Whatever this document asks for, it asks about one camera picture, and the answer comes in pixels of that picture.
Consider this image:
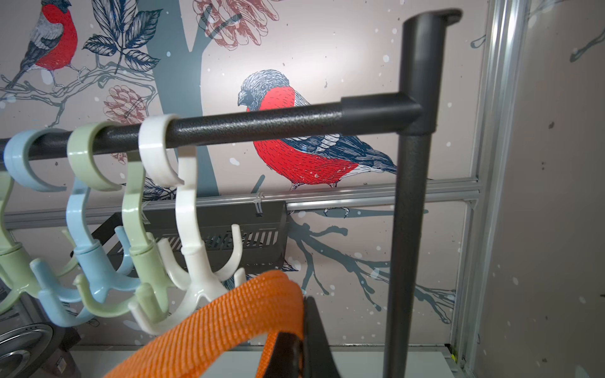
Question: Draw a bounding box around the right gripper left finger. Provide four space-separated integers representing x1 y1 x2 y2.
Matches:
263 332 303 378

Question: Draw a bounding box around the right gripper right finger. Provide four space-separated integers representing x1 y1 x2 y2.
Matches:
302 297 340 378

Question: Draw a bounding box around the bright orange sling bag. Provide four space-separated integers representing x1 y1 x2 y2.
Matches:
107 270 303 378

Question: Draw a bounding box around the white hook far right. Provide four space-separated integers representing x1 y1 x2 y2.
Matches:
129 114 247 335

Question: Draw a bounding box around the light green hook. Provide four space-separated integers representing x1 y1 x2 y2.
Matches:
0 169 81 318
66 121 176 318

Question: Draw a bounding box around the light green hook middle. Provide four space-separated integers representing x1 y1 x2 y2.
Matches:
0 169 81 318

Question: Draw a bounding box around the steel rice cooker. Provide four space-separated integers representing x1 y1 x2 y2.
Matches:
1 295 81 377

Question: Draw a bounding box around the black clothes rack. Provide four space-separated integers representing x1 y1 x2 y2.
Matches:
16 8 463 377

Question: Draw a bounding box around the black perforated wall shelf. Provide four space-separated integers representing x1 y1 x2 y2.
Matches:
92 201 289 275

